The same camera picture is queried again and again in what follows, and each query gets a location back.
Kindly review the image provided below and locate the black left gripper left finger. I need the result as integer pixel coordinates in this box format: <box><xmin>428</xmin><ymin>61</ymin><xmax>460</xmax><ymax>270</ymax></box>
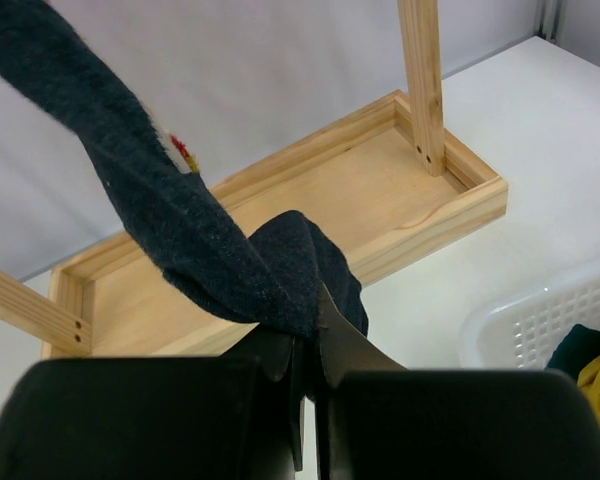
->
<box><xmin>0</xmin><ymin>327</ymin><xmax>304</xmax><ymax>479</ymax></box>

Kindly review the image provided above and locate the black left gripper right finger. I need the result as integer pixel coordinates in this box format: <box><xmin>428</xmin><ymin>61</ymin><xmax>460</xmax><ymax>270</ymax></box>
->
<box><xmin>315</xmin><ymin>290</ymin><xmax>600</xmax><ymax>479</ymax></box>

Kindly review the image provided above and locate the navy sock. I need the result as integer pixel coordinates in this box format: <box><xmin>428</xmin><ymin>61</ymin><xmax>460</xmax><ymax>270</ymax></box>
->
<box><xmin>0</xmin><ymin>1</ymin><xmax>369</xmax><ymax>338</ymax></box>

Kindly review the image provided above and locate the teal green sock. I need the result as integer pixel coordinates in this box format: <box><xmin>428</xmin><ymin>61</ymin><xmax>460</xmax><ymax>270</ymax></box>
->
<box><xmin>546</xmin><ymin>324</ymin><xmax>600</xmax><ymax>382</ymax></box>

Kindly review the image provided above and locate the wooden hanger stand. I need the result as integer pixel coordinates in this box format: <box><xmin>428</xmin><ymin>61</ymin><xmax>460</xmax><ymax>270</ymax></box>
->
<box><xmin>0</xmin><ymin>2</ymin><xmax>508</xmax><ymax>356</ymax></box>

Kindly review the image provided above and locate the white plastic basket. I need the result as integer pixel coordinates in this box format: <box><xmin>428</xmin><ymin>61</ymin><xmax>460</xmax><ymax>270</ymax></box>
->
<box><xmin>458</xmin><ymin>256</ymin><xmax>600</xmax><ymax>369</ymax></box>

